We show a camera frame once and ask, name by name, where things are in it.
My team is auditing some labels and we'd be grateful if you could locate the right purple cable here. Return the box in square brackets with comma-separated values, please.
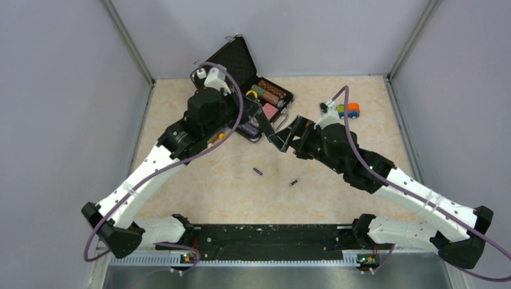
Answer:
[331, 85, 511, 283]

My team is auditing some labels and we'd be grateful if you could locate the yellow round chip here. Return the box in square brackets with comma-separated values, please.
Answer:
[245, 90, 259, 100]

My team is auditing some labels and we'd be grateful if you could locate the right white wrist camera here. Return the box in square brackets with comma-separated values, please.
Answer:
[316, 99, 340, 129]

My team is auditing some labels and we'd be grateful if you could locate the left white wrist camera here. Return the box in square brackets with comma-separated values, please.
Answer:
[195, 67, 232, 96]

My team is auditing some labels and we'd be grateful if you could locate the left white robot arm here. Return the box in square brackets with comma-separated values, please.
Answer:
[81, 87, 262, 258]

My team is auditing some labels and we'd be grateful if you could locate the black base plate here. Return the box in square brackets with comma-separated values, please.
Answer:
[178, 224, 384, 261]

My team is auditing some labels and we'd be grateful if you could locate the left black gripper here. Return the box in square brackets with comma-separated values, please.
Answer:
[204, 84, 262, 138]

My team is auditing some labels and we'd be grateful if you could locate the colourful block toy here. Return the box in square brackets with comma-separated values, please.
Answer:
[208, 132, 225, 144]

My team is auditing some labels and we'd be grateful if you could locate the colourful toy car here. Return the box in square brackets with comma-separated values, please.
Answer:
[337, 102, 360, 119]

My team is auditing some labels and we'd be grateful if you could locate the pink card deck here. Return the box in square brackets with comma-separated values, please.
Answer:
[262, 104, 278, 120]

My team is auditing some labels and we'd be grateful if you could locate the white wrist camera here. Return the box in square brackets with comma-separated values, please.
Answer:
[316, 99, 340, 129]
[195, 67, 232, 96]

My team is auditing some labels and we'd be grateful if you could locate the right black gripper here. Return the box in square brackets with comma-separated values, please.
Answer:
[269, 115, 345, 174]

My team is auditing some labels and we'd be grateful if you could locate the open black chip case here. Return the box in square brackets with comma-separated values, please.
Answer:
[206, 34, 295, 143]

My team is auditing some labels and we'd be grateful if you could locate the purple battery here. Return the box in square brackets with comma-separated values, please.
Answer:
[252, 167, 263, 176]

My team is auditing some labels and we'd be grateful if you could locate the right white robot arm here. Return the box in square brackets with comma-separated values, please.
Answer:
[269, 117, 493, 269]

